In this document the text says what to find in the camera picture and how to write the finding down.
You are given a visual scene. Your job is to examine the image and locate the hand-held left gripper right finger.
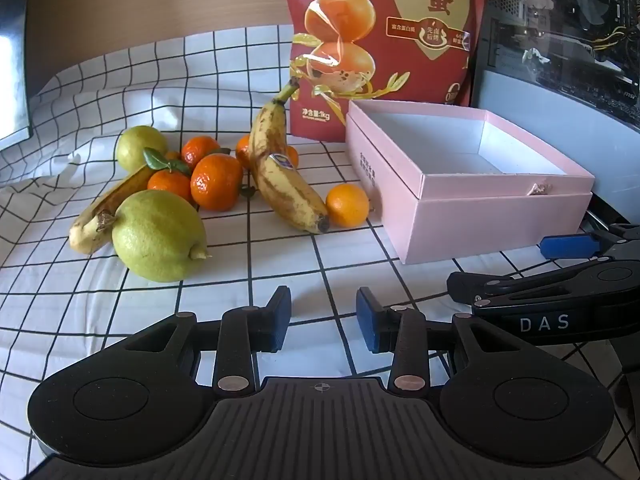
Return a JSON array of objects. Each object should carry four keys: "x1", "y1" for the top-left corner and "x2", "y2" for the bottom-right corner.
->
[{"x1": 356, "y1": 287, "x2": 526, "y2": 393}]

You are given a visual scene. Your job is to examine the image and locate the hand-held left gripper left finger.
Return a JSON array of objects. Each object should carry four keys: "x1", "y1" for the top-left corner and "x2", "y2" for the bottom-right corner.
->
[{"x1": 122, "y1": 285, "x2": 292, "y2": 395}]

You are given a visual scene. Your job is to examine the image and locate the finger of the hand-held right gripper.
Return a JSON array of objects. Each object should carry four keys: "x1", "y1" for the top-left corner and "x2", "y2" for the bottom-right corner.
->
[
  {"x1": 538, "y1": 222, "x2": 640, "y2": 261},
  {"x1": 446, "y1": 256, "x2": 640, "y2": 317}
]

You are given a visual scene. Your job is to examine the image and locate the pink cardboard box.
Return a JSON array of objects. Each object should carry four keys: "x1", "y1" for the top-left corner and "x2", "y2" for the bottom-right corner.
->
[{"x1": 345, "y1": 99, "x2": 596, "y2": 265}]

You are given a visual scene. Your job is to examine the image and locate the spotted banana with sticker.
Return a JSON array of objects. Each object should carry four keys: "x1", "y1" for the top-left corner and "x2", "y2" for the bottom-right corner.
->
[{"x1": 248, "y1": 77, "x2": 331, "y2": 235}]

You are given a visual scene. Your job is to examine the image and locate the large green lemon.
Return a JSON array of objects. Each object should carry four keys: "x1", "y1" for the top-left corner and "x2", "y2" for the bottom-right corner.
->
[{"x1": 111, "y1": 189, "x2": 212, "y2": 282}]

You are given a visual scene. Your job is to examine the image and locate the large tangerine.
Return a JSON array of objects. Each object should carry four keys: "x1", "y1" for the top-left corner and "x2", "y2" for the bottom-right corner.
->
[{"x1": 190, "y1": 153, "x2": 244, "y2": 212}]

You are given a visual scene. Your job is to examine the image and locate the small green lemon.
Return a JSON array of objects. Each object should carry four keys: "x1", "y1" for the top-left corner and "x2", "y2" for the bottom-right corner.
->
[{"x1": 115, "y1": 125, "x2": 169, "y2": 172}]

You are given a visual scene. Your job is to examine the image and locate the white checked cloth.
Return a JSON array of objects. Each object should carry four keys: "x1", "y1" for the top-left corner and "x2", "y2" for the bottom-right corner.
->
[{"x1": 0, "y1": 24, "x2": 626, "y2": 480}]

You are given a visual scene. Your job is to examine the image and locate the smooth tangerine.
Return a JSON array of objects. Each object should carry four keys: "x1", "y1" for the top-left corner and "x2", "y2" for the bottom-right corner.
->
[{"x1": 325, "y1": 183, "x2": 371, "y2": 228}]

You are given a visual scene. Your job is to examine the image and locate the small tangerine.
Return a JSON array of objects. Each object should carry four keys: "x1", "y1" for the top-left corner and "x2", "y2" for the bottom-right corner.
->
[{"x1": 235, "y1": 134, "x2": 300, "y2": 171}]

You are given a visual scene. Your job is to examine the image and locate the computer case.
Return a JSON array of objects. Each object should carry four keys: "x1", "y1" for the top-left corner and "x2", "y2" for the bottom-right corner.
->
[{"x1": 470, "y1": 0, "x2": 640, "y2": 226}]

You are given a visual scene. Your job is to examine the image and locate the red snack bag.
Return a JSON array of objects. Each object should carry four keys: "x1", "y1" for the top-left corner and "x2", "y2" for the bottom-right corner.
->
[{"x1": 285, "y1": 0, "x2": 488, "y2": 143}]

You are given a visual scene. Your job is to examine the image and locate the dark monitor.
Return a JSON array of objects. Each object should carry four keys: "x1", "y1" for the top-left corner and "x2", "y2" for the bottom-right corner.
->
[{"x1": 0, "y1": 0, "x2": 34, "y2": 152}]

